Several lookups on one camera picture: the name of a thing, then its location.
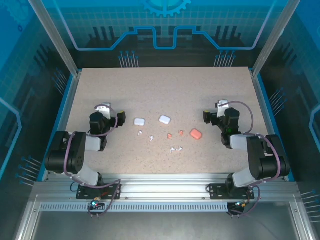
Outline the pale blue-white charging case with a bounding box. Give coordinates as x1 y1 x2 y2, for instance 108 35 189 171
158 114 172 125

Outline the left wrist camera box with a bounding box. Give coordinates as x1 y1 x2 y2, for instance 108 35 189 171
94 101 113 121

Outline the aluminium mounting rail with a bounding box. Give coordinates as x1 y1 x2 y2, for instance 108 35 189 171
33 172 300 201

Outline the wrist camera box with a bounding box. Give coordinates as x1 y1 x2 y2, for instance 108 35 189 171
94 101 113 121
216 99 230 118

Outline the perforated metal cable duct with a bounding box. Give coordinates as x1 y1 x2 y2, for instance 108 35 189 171
39 202 236 213

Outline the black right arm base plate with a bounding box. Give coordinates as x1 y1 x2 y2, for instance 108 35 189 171
208 183 255 200

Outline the blue table edge strip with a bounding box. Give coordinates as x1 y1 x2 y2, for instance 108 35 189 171
255 74 295 182
41 74 75 182

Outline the power connector plug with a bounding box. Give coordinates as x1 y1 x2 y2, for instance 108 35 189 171
228 199 251 212
87 197 106 211

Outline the aluminium frame post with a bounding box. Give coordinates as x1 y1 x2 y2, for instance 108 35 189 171
251 0 302 77
27 0 82 77

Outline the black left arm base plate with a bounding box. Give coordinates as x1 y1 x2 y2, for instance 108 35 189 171
76 183 123 200

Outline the pink charging case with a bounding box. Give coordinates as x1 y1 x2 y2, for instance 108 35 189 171
189 128 203 140

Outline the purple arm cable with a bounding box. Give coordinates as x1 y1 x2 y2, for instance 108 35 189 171
63 103 123 219
224 100 281 218

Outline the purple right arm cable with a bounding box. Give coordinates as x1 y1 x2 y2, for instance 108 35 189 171
224 100 281 218

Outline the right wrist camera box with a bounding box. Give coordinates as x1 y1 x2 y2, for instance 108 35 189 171
216 99 230 118

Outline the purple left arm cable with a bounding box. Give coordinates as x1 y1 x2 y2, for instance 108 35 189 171
63 103 123 219

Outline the grey metal sheet panel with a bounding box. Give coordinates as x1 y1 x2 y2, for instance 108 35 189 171
31 211 301 240

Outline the aluminium table side rail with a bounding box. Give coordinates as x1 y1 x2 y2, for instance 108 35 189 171
45 69 83 183
249 68 287 181

